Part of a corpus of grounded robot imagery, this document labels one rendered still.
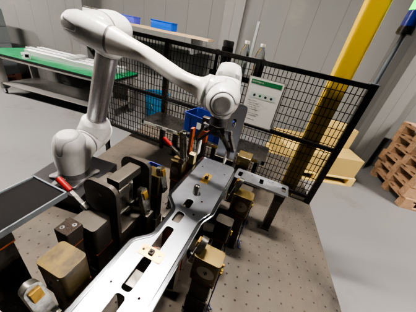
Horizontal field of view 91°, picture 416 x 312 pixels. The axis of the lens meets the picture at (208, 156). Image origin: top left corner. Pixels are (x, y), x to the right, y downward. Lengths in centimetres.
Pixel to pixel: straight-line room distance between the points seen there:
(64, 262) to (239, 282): 72
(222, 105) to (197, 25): 357
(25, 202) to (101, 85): 66
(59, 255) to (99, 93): 78
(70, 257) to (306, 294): 97
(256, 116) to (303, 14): 282
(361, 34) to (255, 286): 133
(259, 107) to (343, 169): 244
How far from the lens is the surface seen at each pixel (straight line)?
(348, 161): 356
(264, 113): 140
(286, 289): 117
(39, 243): 125
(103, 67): 114
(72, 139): 120
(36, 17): 599
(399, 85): 432
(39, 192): 76
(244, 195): 94
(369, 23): 142
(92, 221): 75
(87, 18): 96
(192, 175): 105
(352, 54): 141
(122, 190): 72
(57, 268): 68
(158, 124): 147
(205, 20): 412
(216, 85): 64
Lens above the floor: 163
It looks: 31 degrees down
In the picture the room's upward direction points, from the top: 12 degrees clockwise
